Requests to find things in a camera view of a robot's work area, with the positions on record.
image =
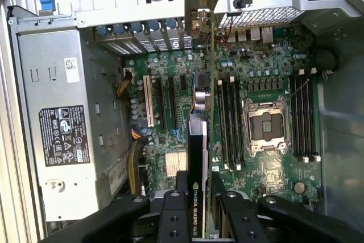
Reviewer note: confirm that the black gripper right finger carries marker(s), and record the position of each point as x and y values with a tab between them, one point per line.
241	220

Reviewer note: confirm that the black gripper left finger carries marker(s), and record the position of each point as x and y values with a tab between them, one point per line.
173	220

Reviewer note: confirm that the silver chipset heatsink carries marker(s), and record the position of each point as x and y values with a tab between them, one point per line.
176	163

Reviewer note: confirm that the round coin battery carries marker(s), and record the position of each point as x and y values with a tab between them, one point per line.
300	187

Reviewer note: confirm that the CPU socket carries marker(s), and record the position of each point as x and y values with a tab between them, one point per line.
267	126

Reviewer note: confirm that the metal socket cover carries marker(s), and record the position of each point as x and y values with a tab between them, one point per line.
266	107

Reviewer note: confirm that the long black expansion slot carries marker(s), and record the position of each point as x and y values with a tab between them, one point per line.
173	102
161	103

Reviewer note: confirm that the white expansion slot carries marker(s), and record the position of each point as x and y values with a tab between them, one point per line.
149	100

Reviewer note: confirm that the grey open PC case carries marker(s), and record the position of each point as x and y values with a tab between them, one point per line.
341	140

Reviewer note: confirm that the short black expansion slot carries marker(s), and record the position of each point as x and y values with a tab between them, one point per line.
183	82

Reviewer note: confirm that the silver power supply unit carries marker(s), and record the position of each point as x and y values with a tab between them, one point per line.
85	98

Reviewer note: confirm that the green motherboard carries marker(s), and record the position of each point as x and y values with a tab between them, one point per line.
270	55

